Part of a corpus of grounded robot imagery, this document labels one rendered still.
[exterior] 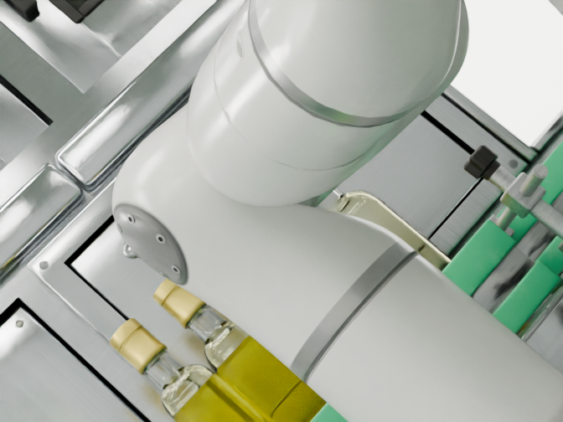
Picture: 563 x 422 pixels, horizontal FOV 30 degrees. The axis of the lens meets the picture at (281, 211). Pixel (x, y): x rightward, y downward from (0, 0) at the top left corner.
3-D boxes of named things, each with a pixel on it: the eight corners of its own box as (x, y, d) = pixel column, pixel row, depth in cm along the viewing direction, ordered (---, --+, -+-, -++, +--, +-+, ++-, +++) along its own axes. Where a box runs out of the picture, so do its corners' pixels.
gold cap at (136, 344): (161, 361, 102) (128, 331, 103) (172, 341, 99) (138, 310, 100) (136, 381, 99) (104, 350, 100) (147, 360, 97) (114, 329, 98)
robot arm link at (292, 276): (281, 416, 60) (82, 235, 63) (417, 270, 66) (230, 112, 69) (314, 354, 51) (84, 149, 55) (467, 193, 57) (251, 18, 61)
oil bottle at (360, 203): (513, 331, 104) (350, 194, 108) (528, 319, 99) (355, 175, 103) (479, 373, 102) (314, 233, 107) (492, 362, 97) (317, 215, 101)
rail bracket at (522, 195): (563, 270, 99) (459, 186, 101) (622, 213, 83) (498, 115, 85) (544, 293, 98) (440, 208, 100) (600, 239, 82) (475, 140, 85)
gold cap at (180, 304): (210, 306, 103) (178, 277, 104) (209, 297, 99) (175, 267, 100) (185, 332, 102) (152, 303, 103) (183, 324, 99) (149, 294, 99)
